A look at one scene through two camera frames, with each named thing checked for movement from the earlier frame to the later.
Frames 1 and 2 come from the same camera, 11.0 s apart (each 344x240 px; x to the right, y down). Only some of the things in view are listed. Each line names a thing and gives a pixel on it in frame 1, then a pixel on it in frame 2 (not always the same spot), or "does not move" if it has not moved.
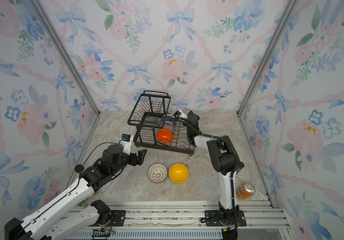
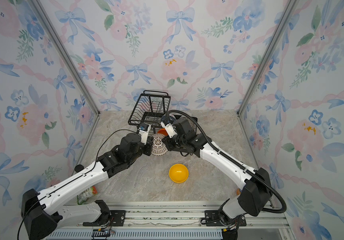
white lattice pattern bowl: [157, 173] -> [158, 148]
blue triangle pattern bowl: [169, 118] does not move
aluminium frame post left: [67, 56] does not move
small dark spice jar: [78, 168] does not move
